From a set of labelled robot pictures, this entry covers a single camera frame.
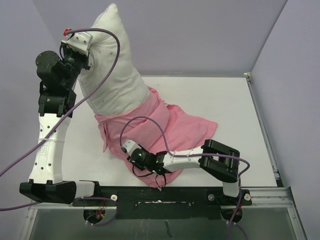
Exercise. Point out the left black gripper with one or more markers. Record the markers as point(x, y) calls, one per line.
point(65, 49)

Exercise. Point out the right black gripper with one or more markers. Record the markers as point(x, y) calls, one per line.
point(142, 166)

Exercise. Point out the pink satin rose pillowcase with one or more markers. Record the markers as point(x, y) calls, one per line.
point(156, 126)

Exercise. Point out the pink pillow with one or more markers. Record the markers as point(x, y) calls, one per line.
point(117, 85)

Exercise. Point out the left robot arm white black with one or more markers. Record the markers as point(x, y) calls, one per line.
point(58, 75)

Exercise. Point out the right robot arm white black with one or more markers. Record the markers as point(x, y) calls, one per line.
point(218, 160)

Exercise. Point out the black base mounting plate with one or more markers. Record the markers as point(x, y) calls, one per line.
point(171, 203)

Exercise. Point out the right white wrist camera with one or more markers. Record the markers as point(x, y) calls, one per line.
point(129, 146)

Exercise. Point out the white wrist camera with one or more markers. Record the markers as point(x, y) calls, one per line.
point(79, 42)
point(129, 146)

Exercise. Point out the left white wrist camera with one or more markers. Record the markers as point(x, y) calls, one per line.
point(79, 42)

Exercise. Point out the aluminium frame rail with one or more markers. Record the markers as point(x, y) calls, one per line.
point(268, 209)

